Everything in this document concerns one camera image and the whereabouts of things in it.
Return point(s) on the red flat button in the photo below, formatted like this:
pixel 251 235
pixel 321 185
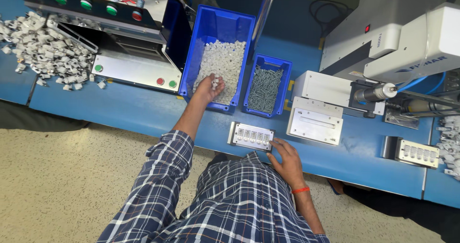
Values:
pixel 160 81

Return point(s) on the metal slide plate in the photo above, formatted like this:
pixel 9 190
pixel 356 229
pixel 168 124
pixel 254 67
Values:
pixel 314 126

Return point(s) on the red wrist thread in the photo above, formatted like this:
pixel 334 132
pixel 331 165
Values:
pixel 300 190

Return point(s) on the blue plaid shirt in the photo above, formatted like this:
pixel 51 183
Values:
pixel 230 200

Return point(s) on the pile of white assembled clips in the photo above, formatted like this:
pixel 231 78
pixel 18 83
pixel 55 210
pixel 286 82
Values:
pixel 46 51
pixel 451 146

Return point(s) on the metal base bracket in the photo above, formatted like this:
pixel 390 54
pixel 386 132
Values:
pixel 400 121

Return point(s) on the red push button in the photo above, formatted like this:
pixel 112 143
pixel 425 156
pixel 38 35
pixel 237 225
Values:
pixel 137 16

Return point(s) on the heap of silver screws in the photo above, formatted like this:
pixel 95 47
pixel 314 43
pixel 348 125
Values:
pixel 265 90

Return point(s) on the person's left hand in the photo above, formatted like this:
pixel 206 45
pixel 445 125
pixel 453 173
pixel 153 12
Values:
pixel 206 90

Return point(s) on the small white plastic piece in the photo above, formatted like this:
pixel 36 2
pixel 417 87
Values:
pixel 215 83

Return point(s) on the green flat button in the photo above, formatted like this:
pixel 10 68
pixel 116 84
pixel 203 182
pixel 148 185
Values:
pixel 98 68
pixel 173 84

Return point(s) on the white machine housing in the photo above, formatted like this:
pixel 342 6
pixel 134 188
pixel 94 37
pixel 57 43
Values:
pixel 359 38

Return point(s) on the heap of white plastic parts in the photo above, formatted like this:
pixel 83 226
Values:
pixel 224 60

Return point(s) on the person's right hand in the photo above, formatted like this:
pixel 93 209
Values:
pixel 290 165

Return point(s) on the large blue plastic bin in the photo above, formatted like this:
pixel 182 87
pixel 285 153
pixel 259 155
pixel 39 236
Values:
pixel 215 24

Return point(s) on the black motor bracket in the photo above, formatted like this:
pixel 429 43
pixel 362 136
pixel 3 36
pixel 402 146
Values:
pixel 359 106

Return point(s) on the grey machine with black panel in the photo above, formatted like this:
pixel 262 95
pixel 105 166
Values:
pixel 136 69

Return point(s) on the white box unit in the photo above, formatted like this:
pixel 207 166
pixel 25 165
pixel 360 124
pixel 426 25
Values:
pixel 323 86

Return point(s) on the red power switch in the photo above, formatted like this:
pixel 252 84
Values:
pixel 367 28

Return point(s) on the silver screwdriver cylinder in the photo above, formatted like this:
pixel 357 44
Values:
pixel 375 93

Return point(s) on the person's left fingers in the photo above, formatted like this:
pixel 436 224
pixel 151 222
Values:
pixel 221 85

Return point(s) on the small blue plastic bin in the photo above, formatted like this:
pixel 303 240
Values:
pixel 267 60

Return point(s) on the metal frame post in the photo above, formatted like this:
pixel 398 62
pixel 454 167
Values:
pixel 267 9

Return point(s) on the metal fixture plate with parts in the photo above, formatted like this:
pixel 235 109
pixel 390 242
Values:
pixel 251 137
pixel 417 153

